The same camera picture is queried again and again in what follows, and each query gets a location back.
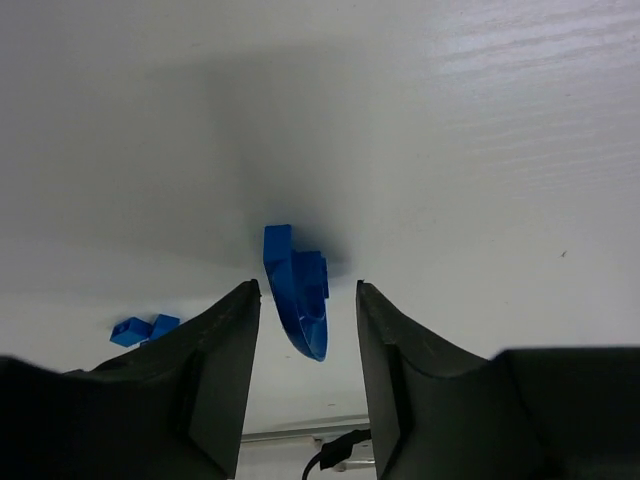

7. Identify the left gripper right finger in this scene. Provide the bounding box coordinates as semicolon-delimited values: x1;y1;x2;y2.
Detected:
356;281;639;479

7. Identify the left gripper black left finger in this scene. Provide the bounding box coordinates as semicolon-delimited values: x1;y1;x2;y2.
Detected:
1;280;261;479

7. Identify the blue lego piece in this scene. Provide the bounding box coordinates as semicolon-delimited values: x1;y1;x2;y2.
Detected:
263;224;329;362

